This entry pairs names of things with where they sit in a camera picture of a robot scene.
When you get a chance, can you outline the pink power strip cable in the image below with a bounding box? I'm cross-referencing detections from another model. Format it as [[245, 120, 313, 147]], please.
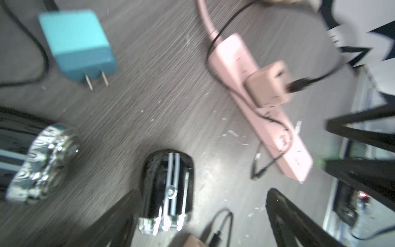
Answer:
[[196, 0, 220, 42]]

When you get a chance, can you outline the black cable of blue shaver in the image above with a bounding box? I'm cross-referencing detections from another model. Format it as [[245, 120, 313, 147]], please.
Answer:
[[207, 208, 234, 247]]

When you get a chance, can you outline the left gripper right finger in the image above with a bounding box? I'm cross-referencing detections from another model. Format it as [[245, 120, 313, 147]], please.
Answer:
[[266, 188, 343, 247]]

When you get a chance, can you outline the pink USB charger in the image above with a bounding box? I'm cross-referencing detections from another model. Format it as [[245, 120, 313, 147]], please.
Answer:
[[244, 60, 292, 109]]

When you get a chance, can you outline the teal USB charger front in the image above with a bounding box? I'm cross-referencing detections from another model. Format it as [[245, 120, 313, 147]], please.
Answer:
[[38, 9, 118, 89]]

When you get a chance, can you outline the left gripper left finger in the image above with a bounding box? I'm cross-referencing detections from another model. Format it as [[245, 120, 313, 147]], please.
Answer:
[[65, 190, 141, 247]]

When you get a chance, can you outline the pink power strip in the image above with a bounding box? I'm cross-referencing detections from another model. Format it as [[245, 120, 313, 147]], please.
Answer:
[[209, 34, 313, 182]]

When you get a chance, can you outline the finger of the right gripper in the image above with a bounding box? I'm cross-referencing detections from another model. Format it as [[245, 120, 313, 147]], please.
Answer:
[[326, 104, 395, 152], [324, 159, 395, 211]]

